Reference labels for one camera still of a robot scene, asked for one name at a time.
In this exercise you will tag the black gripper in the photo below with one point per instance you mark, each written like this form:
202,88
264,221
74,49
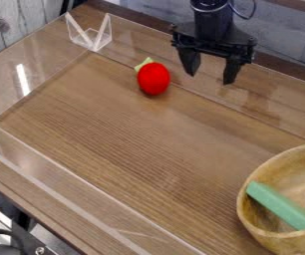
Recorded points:
233,45

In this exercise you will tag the brown wooden bowl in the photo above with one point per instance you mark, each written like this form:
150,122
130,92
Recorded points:
282,172

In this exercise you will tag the green rectangular stick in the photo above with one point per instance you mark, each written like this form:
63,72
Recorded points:
278,204

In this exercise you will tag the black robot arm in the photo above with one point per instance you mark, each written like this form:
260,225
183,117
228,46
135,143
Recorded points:
214,15

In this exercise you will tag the red plush strawberry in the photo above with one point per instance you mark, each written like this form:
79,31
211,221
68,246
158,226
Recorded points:
153,77

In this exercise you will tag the clear acrylic tray walls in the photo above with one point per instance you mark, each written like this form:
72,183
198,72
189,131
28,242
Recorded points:
133,174

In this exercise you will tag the clear acrylic corner bracket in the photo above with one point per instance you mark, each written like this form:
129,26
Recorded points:
92,39

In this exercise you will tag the black metal bracket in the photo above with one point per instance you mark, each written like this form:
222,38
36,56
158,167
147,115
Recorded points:
35,247

